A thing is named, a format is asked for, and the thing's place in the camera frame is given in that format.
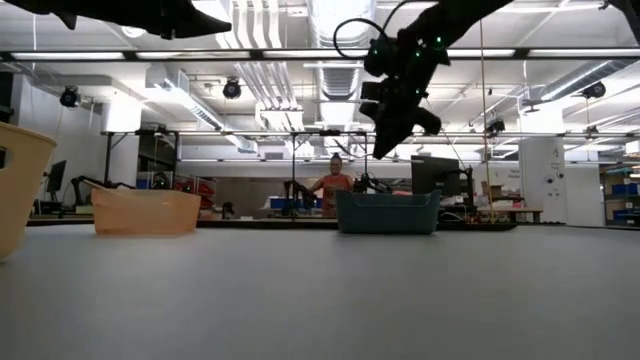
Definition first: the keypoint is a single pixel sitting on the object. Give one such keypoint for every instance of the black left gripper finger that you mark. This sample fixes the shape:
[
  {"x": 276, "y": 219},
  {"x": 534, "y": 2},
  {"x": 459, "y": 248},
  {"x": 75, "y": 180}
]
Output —
[{"x": 200, "y": 22}]

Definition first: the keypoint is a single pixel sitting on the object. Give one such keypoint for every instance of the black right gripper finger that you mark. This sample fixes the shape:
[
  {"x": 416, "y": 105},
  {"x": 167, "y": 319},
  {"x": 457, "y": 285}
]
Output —
[
  {"x": 390, "y": 140},
  {"x": 427, "y": 122}
]

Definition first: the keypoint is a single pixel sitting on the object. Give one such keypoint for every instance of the black monitor on arm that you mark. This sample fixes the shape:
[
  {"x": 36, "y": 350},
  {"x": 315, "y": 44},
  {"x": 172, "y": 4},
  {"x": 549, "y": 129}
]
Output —
[{"x": 56, "y": 175}]

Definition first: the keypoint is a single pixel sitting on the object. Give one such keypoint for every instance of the black desk monitor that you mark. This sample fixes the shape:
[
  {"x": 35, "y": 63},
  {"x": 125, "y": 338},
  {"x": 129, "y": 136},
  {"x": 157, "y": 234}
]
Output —
[{"x": 430, "y": 172}]

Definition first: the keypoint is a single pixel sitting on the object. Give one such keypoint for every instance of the black ceiling spotlight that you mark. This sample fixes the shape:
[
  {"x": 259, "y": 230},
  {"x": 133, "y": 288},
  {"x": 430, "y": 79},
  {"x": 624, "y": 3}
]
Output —
[
  {"x": 594, "y": 90},
  {"x": 70, "y": 97},
  {"x": 232, "y": 88},
  {"x": 495, "y": 126}
]

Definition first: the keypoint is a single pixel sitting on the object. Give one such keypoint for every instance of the person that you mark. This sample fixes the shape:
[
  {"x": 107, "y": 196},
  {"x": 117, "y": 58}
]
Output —
[
  {"x": 334, "y": 187},
  {"x": 160, "y": 181}
]

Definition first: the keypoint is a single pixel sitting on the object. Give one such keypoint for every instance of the cardboard box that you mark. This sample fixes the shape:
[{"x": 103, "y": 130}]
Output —
[{"x": 492, "y": 191}]

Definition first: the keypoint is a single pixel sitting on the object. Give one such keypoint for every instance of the black-framed wooden desk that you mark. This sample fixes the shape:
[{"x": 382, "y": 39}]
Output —
[{"x": 510, "y": 211}]

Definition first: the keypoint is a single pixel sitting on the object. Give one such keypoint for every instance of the blue crate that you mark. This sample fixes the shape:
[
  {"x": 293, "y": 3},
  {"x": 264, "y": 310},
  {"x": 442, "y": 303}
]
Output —
[{"x": 280, "y": 202}]

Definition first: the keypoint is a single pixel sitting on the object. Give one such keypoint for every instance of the white pillar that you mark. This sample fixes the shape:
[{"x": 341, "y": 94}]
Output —
[{"x": 552, "y": 165}]

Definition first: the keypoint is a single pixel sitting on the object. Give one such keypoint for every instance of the red parts shelf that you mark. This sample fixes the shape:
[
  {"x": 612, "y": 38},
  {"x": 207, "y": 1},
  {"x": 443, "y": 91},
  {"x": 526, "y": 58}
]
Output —
[{"x": 200, "y": 187}]

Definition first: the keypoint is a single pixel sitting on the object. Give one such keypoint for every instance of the shelf with blue bins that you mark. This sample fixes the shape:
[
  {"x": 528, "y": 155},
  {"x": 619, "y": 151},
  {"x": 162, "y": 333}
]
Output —
[{"x": 622, "y": 190}]

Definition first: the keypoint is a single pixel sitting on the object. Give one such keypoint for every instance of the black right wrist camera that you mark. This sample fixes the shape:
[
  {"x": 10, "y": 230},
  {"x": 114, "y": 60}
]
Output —
[{"x": 374, "y": 91}]

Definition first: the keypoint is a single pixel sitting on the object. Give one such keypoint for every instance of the black overhead frame beam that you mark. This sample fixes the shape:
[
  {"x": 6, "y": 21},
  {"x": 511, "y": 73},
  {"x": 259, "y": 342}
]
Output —
[{"x": 250, "y": 52}]

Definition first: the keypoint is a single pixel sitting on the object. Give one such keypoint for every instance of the black table frame rail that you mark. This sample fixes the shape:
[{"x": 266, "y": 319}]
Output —
[{"x": 280, "y": 223}]

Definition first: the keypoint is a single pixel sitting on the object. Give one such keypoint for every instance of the black background cell frame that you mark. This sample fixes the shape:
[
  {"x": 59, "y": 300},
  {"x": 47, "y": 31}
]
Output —
[{"x": 107, "y": 160}]

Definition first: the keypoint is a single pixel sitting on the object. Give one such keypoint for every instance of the black rail clamp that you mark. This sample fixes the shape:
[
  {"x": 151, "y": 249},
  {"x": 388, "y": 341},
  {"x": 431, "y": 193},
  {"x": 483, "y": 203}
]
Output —
[{"x": 227, "y": 210}]

